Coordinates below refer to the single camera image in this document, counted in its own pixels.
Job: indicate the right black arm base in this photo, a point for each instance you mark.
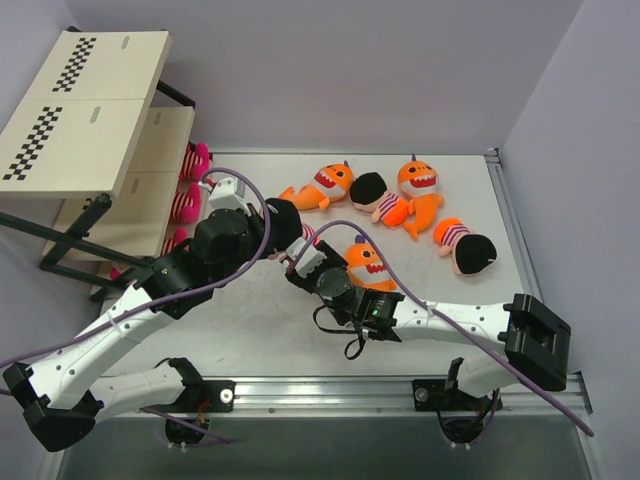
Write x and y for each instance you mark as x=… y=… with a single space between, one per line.
x=462 y=418

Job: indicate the white pink plush on shelf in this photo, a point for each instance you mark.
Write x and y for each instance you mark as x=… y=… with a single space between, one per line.
x=196 y=161

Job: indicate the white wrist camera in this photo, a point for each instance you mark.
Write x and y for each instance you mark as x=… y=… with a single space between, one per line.
x=303 y=258
x=227 y=193

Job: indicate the cream tiered shelf black frame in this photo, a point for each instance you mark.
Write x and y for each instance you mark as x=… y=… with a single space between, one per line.
x=99 y=132

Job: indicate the white pink glasses plush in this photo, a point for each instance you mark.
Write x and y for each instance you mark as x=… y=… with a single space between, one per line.
x=186 y=205
x=169 y=243

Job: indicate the black haired doll plush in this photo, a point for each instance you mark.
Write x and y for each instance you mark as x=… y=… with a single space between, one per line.
x=369 y=193
x=471 y=253
x=286 y=227

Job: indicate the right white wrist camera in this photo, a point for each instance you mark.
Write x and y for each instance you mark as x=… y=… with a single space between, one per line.
x=303 y=258

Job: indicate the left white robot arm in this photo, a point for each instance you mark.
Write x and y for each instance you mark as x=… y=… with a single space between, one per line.
x=66 y=393

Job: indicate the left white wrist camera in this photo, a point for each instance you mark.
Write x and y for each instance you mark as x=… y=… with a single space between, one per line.
x=227 y=193

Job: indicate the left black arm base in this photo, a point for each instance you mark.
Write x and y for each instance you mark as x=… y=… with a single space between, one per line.
x=187 y=422

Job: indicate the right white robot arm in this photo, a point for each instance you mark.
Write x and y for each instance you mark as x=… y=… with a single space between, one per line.
x=522 y=340

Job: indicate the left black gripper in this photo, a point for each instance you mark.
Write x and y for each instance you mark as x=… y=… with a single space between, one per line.
x=270 y=232

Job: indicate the orange shark plush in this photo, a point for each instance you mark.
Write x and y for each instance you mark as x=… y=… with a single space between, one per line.
x=418 y=181
x=330 y=184
x=365 y=267

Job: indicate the aluminium table side rail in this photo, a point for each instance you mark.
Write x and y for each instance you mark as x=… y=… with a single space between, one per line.
x=513 y=228

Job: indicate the aluminium mounting rail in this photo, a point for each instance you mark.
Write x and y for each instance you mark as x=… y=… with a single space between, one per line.
x=382 y=396

